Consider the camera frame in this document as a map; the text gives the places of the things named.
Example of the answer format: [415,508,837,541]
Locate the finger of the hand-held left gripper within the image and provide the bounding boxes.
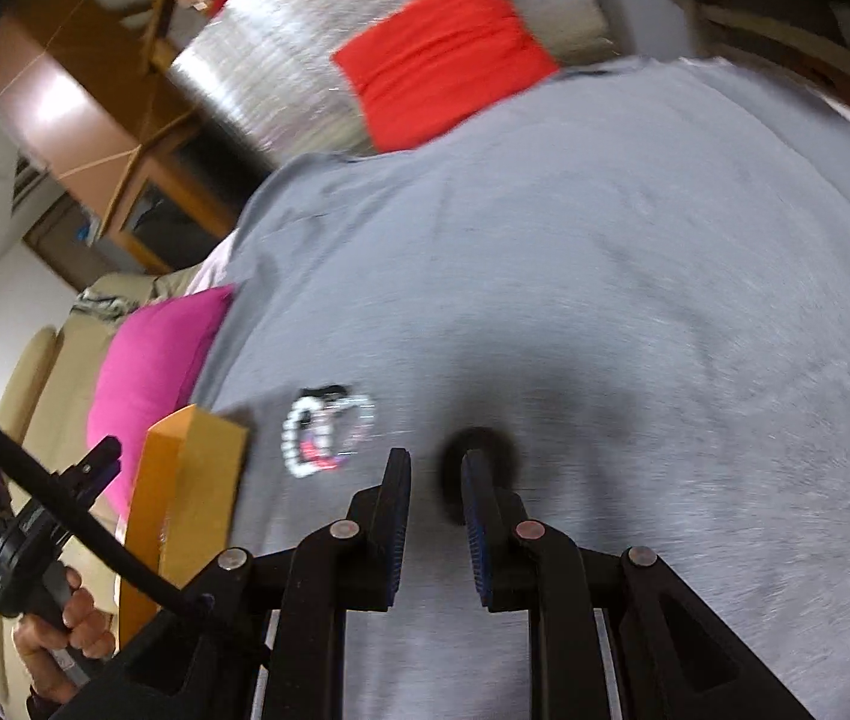
[57,435,123,505]

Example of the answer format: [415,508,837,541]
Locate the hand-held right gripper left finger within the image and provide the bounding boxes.
[98,448,412,720]

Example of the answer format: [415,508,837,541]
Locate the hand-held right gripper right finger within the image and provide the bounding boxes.
[461,450,816,720]

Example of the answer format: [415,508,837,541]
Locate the black round ring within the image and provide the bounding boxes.
[440,427,523,526]

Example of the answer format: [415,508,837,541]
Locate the person's left hand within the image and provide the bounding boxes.
[11,566,118,706]

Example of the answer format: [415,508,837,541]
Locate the yellow wooden box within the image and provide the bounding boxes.
[117,403,252,653]

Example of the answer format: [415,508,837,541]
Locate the beige sofa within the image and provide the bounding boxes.
[0,270,201,710]

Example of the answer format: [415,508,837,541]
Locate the pink pillow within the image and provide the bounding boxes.
[87,283,238,522]

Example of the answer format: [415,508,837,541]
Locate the grey-green crumpled cloth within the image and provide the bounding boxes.
[71,289,135,325]

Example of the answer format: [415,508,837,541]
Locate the grey t-shirt with logo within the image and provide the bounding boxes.
[191,56,850,720]

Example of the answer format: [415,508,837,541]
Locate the brown wooden table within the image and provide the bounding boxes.
[0,0,246,275]

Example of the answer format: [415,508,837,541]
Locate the silver quilted cover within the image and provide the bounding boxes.
[168,0,613,166]

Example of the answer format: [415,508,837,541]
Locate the wooden chair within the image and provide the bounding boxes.
[121,0,216,76]

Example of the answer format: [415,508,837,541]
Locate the red folded cloth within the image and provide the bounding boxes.
[330,0,562,153]

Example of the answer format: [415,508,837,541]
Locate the black cable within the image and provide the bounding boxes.
[0,386,272,665]

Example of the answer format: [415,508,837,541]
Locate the clear crystal bead bracelet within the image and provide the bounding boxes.
[331,392,379,460]

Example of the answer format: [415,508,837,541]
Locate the white bead bracelet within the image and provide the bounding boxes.
[282,396,340,479]

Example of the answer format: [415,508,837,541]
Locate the black bead bracelet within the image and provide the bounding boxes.
[296,385,352,407]

